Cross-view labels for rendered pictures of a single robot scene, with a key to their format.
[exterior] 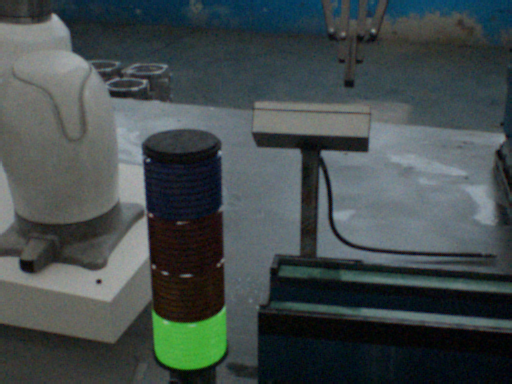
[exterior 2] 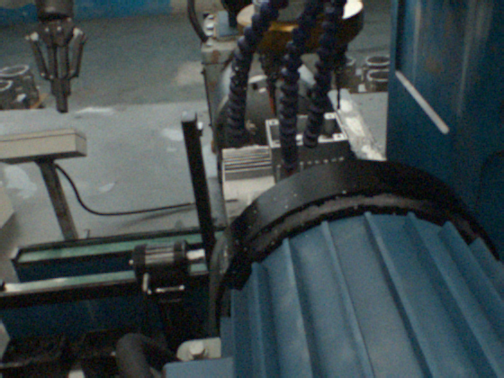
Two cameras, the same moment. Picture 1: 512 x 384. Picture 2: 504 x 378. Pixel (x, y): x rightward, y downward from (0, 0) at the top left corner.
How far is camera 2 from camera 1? 0.37 m
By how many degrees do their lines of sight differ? 11
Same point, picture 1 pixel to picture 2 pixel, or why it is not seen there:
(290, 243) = not seen: hidden behind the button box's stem
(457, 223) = (183, 179)
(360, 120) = (68, 139)
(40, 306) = not seen: outside the picture
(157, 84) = (22, 81)
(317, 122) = (40, 145)
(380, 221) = (131, 187)
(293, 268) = (30, 254)
